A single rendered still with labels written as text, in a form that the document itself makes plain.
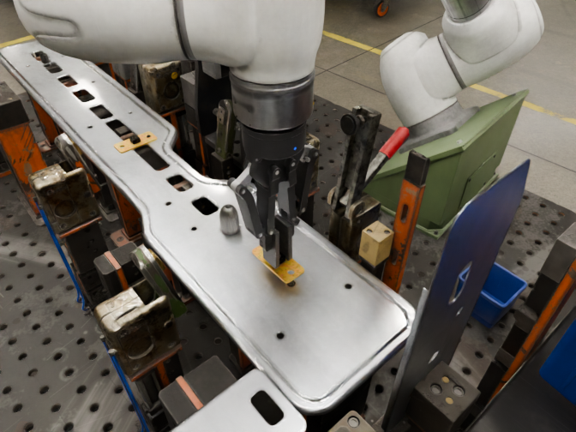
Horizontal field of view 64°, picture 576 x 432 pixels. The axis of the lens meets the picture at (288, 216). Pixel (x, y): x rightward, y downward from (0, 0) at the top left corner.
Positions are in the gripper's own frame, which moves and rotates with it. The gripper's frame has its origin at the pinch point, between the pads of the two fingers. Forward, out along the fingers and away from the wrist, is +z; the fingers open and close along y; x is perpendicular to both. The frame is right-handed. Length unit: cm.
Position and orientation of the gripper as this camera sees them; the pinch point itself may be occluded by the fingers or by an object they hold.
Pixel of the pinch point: (277, 242)
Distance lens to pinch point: 66.3
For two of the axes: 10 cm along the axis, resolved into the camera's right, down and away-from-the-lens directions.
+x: 6.5, 5.1, -5.7
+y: -7.6, 4.4, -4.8
